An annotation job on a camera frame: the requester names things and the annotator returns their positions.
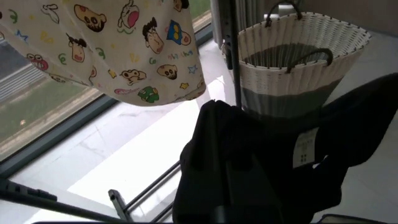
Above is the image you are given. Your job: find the cream printed garment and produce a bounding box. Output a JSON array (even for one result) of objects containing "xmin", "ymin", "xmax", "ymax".
[{"xmin": 0, "ymin": 0, "xmax": 206, "ymax": 107}]

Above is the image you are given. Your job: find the black clothes rack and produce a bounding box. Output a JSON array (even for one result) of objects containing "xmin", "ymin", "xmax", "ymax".
[{"xmin": 0, "ymin": 0, "xmax": 243, "ymax": 223}]

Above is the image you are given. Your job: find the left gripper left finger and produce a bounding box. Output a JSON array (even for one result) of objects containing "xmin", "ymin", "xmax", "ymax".
[{"xmin": 172, "ymin": 100, "xmax": 225, "ymax": 223}]

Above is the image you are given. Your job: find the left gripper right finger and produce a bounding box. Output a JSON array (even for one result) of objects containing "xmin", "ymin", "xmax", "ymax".
[{"xmin": 225, "ymin": 154, "xmax": 284, "ymax": 223}]

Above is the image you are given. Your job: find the black garment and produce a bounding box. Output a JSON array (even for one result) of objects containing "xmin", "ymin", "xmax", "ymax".
[{"xmin": 179, "ymin": 73, "xmax": 398, "ymax": 223}]

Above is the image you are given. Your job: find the white laundry basket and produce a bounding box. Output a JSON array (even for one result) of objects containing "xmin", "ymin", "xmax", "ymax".
[{"xmin": 222, "ymin": 0, "xmax": 373, "ymax": 125}]

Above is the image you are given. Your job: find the window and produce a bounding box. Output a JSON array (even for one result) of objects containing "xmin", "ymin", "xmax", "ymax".
[{"xmin": 0, "ymin": 0, "xmax": 215, "ymax": 179}]

